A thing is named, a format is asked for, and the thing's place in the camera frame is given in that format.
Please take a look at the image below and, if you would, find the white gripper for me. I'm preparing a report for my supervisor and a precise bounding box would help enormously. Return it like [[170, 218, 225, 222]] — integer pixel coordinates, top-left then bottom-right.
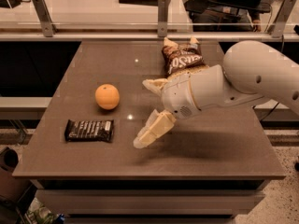
[[134, 73, 201, 148]]

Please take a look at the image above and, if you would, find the orange fruit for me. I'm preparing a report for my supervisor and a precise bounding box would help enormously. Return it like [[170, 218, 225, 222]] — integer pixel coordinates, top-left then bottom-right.
[[95, 84, 120, 110]]

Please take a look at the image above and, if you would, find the black rxbar chocolate wrapper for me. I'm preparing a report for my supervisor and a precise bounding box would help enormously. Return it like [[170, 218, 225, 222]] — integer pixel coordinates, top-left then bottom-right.
[[64, 119, 114, 143]]

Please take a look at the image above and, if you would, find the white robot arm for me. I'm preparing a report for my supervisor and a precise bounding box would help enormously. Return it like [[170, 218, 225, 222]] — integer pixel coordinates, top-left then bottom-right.
[[134, 38, 299, 148]]

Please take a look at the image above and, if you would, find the Late July chips bag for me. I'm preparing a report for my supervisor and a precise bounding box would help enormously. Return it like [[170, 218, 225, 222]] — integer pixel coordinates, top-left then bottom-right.
[[162, 36, 207, 77]]

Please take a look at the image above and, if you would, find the brown table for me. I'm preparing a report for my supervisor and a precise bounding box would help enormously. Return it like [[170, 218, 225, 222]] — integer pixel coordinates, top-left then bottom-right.
[[12, 39, 287, 219]]

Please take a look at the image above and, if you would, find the seated person behind glass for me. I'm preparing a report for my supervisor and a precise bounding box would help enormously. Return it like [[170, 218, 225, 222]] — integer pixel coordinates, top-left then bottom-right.
[[190, 0, 262, 32]]

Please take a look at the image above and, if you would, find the dark bin lower left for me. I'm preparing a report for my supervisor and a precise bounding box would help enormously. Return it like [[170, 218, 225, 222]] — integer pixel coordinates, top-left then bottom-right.
[[0, 147, 31, 203]]

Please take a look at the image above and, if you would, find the middle metal glass bracket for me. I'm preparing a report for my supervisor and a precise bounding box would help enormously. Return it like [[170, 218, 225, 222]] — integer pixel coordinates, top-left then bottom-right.
[[157, 0, 170, 37]]

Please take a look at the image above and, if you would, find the metal glass bracket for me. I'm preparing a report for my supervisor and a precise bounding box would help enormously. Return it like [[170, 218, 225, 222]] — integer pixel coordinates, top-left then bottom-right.
[[32, 0, 56, 37], [157, 0, 170, 37], [268, 0, 297, 38]]

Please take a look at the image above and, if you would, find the left metal glass bracket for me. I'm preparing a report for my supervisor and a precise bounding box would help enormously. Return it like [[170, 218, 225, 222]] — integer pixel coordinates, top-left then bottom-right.
[[32, 0, 56, 37]]

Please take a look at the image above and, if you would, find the right metal glass bracket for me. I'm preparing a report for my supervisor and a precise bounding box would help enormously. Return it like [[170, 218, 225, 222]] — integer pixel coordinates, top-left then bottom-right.
[[268, 0, 297, 38]]

